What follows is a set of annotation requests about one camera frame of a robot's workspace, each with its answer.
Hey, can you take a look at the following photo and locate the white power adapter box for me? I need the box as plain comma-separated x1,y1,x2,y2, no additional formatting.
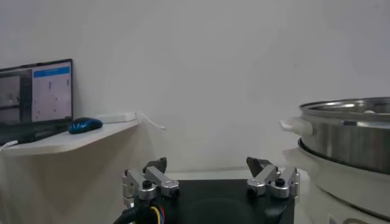
96,111,138,124

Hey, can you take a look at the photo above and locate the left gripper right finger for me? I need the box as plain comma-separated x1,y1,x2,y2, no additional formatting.
246,156,300,200

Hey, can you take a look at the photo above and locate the stainless steel steamer basket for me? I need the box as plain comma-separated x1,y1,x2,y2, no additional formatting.
279,96,390,176

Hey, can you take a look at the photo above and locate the black laptop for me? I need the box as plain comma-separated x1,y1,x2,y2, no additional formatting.
0,58,74,145

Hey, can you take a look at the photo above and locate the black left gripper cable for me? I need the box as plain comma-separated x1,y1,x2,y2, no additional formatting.
113,206,138,224

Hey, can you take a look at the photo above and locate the white electric cooker base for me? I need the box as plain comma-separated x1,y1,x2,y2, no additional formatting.
282,138,390,224

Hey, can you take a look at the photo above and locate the thin white adapter cable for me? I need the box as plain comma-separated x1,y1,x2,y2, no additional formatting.
136,111,167,131

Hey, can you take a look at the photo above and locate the blue computer mouse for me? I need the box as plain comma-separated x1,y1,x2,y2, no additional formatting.
67,117,104,135

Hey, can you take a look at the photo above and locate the white laptop cable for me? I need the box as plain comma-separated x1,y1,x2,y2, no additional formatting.
0,139,19,153

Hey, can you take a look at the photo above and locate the coloured wire bundle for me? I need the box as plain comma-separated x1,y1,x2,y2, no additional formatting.
149,206,166,224

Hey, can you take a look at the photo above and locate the white side table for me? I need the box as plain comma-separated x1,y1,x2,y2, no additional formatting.
0,117,144,224

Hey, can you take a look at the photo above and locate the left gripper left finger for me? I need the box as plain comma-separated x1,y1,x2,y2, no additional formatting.
122,156,180,208

